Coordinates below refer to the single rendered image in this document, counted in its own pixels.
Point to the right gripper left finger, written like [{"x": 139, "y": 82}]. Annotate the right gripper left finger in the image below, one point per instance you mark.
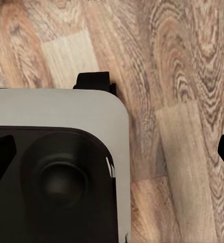
[{"x": 8, "y": 151}]

